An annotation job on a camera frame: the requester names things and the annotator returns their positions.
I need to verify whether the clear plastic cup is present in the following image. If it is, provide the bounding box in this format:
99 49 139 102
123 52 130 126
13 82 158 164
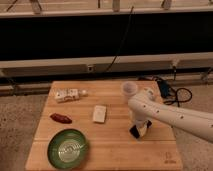
121 81 138 103

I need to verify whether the black cable on wall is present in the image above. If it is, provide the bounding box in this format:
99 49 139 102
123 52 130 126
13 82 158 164
102 5 135 74

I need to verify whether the black eraser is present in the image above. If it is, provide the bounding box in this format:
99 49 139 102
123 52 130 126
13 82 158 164
129 119 153 139

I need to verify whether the white sponge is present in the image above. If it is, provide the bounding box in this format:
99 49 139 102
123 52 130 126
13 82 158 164
93 105 107 123

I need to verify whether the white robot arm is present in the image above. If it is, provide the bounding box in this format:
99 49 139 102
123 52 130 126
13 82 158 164
128 89 213 143

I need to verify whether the white small bottle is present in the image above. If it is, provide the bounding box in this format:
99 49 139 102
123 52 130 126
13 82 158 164
55 89 88 103

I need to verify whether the green glass plate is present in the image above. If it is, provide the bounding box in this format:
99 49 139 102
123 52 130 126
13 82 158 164
47 129 89 170

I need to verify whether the red chili pepper toy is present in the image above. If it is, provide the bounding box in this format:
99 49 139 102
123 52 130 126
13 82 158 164
51 113 72 124

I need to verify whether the black cable on floor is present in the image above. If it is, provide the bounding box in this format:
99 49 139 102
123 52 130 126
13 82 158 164
138 75 193 108

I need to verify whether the wooden board table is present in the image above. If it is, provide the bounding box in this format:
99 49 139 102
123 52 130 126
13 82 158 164
26 81 183 171

